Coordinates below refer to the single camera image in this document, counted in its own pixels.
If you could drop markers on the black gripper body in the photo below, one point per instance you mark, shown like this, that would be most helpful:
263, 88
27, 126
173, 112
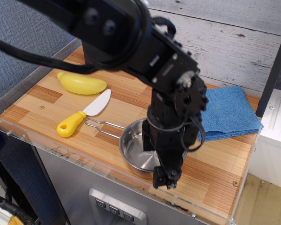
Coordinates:
171, 146

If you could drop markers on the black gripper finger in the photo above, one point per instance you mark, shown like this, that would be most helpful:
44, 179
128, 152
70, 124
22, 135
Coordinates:
161, 178
147, 145

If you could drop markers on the small stainless steel pan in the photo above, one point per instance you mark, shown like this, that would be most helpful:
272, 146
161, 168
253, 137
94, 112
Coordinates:
140, 162

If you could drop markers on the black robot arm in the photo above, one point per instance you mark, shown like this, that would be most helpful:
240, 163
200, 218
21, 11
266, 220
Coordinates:
122, 35

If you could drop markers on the silver button panel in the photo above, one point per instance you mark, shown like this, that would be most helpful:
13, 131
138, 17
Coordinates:
110, 210

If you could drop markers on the folded blue cloth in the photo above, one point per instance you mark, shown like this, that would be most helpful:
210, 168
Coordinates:
228, 114

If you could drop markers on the stainless steel cabinet front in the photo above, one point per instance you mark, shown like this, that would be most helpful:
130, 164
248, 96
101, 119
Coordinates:
72, 182

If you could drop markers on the yellow toy banana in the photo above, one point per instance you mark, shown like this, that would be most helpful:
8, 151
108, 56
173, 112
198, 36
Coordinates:
80, 84

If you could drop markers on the white side cabinet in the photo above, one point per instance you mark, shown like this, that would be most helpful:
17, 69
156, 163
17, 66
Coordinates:
265, 162

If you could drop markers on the clear acrylic table guard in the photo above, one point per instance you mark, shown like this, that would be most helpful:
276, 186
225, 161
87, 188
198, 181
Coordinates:
207, 192

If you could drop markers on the yellow object bottom left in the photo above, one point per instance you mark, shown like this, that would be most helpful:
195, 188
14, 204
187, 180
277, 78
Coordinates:
14, 220

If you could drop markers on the toy knife yellow handle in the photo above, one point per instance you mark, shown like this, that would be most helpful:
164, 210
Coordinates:
68, 126

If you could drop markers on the dark metal post right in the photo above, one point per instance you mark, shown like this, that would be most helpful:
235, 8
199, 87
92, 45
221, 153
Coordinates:
270, 84

